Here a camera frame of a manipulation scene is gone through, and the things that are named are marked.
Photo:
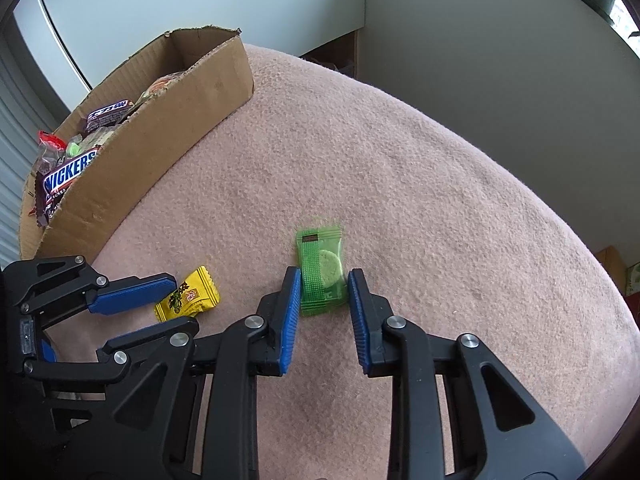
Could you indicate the yellow candy packet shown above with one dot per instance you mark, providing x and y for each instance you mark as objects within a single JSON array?
[{"x": 187, "y": 295}]

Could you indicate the cardboard box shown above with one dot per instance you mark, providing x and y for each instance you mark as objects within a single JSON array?
[{"x": 165, "y": 145}]

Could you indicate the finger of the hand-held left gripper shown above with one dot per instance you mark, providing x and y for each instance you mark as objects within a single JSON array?
[
  {"x": 132, "y": 292},
  {"x": 150, "y": 340}
]

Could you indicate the snack packets inside box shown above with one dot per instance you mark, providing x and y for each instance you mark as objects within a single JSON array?
[{"x": 100, "y": 139}]

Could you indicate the small clear green candy packet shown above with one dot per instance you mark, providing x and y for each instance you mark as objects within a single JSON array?
[{"x": 74, "y": 150}]

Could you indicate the brown wooden cabinet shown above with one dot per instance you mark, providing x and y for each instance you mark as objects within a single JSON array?
[{"x": 335, "y": 55}]

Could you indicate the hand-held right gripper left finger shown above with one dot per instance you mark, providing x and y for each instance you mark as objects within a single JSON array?
[{"x": 291, "y": 320}]

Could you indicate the grey ribbed shutter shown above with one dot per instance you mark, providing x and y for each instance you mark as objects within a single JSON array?
[{"x": 25, "y": 125}]

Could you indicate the pink blanket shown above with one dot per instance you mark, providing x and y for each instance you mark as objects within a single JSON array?
[{"x": 425, "y": 200}]

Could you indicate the clear red-edged pastry packet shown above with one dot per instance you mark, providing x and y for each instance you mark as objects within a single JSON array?
[{"x": 50, "y": 147}]

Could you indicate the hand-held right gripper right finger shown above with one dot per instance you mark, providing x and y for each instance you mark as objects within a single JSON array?
[{"x": 357, "y": 320}]

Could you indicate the brown chocolate bar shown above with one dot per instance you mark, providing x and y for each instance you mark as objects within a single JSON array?
[
  {"x": 105, "y": 114},
  {"x": 62, "y": 177}
]

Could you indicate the beige orange snack packet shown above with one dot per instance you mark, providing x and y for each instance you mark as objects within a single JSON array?
[{"x": 160, "y": 87}]

